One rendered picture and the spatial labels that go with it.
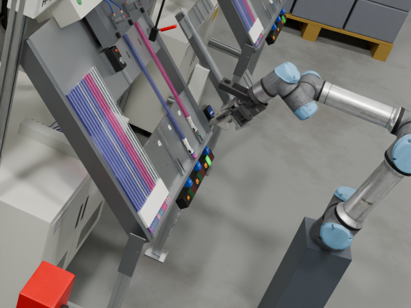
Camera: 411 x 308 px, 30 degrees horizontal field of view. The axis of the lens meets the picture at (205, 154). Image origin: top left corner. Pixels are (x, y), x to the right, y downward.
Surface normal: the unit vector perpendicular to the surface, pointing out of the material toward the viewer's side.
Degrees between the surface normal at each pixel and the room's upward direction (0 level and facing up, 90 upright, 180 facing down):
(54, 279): 0
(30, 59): 90
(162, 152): 44
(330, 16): 90
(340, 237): 98
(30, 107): 0
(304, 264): 90
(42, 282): 0
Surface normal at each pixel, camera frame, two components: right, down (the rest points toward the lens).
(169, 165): 0.85, -0.27
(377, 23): 0.01, 0.61
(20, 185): 0.30, -0.76
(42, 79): -0.28, 0.51
